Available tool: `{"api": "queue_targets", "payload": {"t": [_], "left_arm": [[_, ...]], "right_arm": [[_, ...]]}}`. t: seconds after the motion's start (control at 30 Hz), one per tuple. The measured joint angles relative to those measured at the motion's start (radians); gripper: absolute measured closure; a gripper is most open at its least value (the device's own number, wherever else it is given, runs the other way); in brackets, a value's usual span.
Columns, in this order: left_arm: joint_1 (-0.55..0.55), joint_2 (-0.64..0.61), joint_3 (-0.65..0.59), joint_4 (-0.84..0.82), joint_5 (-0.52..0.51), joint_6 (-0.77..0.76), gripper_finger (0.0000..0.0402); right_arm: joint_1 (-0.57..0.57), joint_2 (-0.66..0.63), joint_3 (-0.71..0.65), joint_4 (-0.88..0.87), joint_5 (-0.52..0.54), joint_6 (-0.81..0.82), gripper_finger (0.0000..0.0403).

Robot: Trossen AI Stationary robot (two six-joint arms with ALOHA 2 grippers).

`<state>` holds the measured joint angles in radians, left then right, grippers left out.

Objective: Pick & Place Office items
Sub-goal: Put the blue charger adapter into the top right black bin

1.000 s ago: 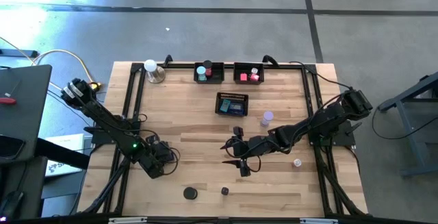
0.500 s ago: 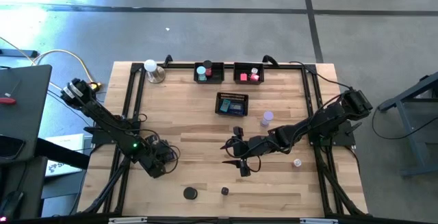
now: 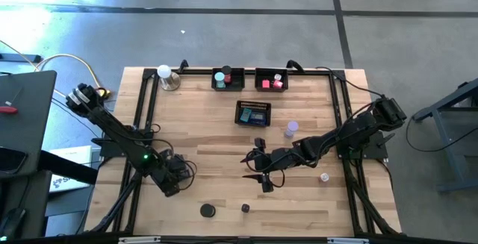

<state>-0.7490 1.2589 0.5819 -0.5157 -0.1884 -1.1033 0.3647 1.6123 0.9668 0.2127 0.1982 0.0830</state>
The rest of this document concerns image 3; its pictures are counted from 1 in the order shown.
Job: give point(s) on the pink-red charger cube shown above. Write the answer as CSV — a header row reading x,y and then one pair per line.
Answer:
x,y
278,84

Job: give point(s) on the silver bracket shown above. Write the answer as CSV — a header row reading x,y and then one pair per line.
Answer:
x,y
139,240
347,241

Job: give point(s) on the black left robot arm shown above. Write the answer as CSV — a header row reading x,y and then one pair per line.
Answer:
x,y
112,128

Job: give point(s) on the bulb lamp brass base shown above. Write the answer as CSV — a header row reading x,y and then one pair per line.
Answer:
x,y
164,71

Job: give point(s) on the white cardboard box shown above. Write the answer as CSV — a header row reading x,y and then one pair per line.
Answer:
x,y
69,158

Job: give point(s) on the black computer mouse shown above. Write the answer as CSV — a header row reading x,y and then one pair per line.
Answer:
x,y
11,223

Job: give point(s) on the grey metal table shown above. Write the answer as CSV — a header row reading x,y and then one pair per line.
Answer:
x,y
444,139

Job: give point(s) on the purple hourglass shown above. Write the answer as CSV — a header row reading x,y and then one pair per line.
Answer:
x,y
291,127

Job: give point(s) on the teal hourglass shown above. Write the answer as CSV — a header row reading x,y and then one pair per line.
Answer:
x,y
219,78

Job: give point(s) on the black slotted plastic basket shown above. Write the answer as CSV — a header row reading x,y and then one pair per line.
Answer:
x,y
261,74
254,104
239,83

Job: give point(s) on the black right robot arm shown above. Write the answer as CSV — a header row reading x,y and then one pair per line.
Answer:
x,y
347,132

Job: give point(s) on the grey desk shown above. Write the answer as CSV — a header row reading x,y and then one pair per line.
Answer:
x,y
30,124

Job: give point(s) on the teal digital clock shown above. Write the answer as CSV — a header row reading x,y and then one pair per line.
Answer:
x,y
245,115

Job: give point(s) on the black flat device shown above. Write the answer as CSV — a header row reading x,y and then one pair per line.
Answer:
x,y
11,160

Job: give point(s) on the pink charger white top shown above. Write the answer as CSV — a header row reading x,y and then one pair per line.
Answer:
x,y
324,177

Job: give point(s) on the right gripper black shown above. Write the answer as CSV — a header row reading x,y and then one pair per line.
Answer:
x,y
278,160

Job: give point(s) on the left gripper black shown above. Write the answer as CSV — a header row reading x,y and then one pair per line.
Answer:
x,y
170,177

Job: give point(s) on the red hourglass black caps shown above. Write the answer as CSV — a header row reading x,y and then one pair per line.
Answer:
x,y
226,70

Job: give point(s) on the green charger white top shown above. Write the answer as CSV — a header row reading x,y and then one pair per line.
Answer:
x,y
277,77

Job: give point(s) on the yellow hourglass black caps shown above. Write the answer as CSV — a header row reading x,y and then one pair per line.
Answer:
x,y
207,210

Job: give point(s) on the black aluminium table frame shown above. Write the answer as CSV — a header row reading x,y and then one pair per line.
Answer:
x,y
198,71

